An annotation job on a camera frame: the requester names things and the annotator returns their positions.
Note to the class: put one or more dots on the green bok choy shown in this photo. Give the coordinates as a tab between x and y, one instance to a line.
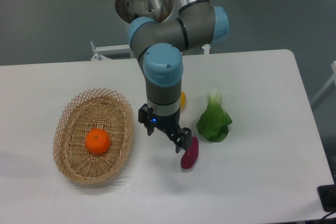
214	121

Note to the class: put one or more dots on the woven wicker basket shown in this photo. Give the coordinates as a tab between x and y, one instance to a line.
93	109

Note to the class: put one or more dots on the white mounting bracket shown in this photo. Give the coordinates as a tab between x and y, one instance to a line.
110	52
206	49

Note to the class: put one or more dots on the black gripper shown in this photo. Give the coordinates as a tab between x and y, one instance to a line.
168	124

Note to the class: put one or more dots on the black device at table corner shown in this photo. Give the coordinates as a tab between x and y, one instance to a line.
327	197

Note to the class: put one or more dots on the yellow mango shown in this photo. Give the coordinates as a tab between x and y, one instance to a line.
183	99

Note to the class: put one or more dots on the white frame at right edge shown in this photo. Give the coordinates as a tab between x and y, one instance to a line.
326	89

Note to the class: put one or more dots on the white right mounting bracket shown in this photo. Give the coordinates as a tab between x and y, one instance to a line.
206	49

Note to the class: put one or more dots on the white left mounting bracket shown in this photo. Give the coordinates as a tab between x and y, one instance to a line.
110	52

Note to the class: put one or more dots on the orange fruit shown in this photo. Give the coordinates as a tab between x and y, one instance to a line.
97	141

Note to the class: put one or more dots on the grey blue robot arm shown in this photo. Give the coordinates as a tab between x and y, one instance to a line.
157	44

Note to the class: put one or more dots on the purple sweet potato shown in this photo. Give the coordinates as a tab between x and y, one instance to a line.
190	156

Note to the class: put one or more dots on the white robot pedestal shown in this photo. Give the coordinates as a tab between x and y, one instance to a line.
126	14

